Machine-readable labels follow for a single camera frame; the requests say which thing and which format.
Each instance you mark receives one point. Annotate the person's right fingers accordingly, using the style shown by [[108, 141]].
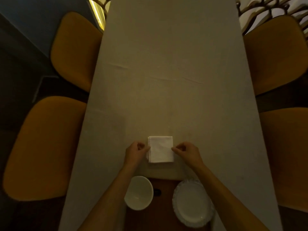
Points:
[[178, 148]]

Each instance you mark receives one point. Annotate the person's left hand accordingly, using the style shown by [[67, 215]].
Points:
[[134, 153]]

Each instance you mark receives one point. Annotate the person's right hand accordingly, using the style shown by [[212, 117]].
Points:
[[190, 153]]

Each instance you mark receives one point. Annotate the ornate lattice screen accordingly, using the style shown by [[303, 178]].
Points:
[[269, 9], [99, 9]]

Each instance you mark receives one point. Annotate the white bowl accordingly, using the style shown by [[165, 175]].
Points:
[[138, 192]]

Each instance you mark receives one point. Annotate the brown wooden board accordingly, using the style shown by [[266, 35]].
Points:
[[160, 214]]

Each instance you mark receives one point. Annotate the white napkin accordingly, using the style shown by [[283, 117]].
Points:
[[160, 149]]

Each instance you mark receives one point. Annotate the person's left forearm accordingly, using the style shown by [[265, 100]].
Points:
[[108, 202]]

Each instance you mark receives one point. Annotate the beige tablecloth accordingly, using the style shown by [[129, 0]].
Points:
[[168, 81]]

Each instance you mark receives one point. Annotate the white scalloped plate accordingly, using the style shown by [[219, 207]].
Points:
[[192, 203]]

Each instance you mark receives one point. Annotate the orange upholstered chair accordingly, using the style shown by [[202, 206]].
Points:
[[276, 52], [44, 149], [286, 156], [75, 50]]

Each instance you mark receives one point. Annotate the person's right forearm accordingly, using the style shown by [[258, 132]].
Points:
[[223, 202]]

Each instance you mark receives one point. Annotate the person's left fingers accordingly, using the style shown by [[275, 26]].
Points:
[[144, 146]]

